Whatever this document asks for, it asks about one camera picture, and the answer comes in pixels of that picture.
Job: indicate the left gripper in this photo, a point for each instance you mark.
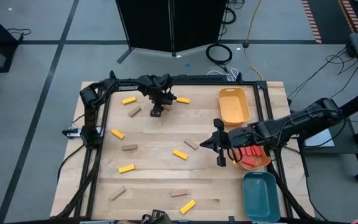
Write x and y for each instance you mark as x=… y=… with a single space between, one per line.
x=163 y=99

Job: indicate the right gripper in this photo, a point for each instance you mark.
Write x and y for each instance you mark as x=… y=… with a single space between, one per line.
x=238 y=138

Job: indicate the brown wooden block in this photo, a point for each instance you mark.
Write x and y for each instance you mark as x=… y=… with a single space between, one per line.
x=134 y=111
x=191 y=144
x=117 y=193
x=129 y=147
x=179 y=193
x=167 y=108

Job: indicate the yellow wooden block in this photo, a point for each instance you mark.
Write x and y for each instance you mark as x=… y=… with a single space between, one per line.
x=183 y=100
x=129 y=100
x=187 y=206
x=126 y=168
x=117 y=133
x=180 y=154

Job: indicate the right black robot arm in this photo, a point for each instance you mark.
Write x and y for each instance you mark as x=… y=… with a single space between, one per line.
x=306 y=118

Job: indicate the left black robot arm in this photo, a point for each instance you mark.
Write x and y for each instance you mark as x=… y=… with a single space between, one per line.
x=126 y=87

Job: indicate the black power strip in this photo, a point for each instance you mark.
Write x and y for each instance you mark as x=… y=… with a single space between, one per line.
x=197 y=78

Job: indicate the yellow plastic bin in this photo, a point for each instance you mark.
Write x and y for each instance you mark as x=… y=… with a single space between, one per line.
x=245 y=107

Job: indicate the orange plastic bin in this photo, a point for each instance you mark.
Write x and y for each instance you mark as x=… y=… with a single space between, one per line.
x=264 y=161

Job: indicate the teal plastic bin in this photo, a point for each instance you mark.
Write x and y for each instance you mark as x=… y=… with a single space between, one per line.
x=261 y=196

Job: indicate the black folding partition screen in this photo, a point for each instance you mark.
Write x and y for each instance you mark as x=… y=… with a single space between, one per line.
x=148 y=25

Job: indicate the white paper sheet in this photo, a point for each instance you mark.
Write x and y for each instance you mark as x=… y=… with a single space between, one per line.
x=322 y=138

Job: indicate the grey side cart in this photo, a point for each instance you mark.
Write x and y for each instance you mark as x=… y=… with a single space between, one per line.
x=340 y=149

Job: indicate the pink round object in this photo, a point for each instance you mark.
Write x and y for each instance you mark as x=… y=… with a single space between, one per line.
x=357 y=222

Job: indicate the black aluminium table frame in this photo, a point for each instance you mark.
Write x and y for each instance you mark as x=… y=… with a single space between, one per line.
x=247 y=83

